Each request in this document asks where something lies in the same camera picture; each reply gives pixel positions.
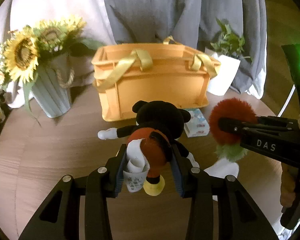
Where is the white cloth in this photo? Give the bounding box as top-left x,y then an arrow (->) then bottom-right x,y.
204,158 -> 239,189

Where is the orange plastic storage box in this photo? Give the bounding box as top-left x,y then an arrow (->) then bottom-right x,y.
91,36 -> 221,122

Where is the black red mouse plush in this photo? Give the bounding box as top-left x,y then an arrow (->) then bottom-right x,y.
97,100 -> 199,196

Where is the green potted plant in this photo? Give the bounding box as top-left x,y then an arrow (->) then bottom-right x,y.
210,18 -> 253,60

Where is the red green fuzzy plush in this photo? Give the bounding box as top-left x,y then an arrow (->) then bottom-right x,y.
209,98 -> 257,163

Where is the right hand on handle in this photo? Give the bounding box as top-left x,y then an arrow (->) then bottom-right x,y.
280,163 -> 296,207

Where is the white sheer curtain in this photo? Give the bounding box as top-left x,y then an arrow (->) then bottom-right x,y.
0,0 -> 117,110

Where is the white plant pot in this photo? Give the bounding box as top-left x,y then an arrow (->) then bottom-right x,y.
204,47 -> 241,96

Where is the sunflower bouquet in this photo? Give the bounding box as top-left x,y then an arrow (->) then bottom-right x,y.
0,16 -> 102,109

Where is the blue white tissue pack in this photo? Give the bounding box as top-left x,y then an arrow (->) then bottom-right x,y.
184,108 -> 210,138

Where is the grey ribbed vase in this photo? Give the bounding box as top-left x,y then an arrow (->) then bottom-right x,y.
32,53 -> 75,118

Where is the grey curtain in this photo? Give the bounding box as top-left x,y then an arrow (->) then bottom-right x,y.
104,0 -> 267,99

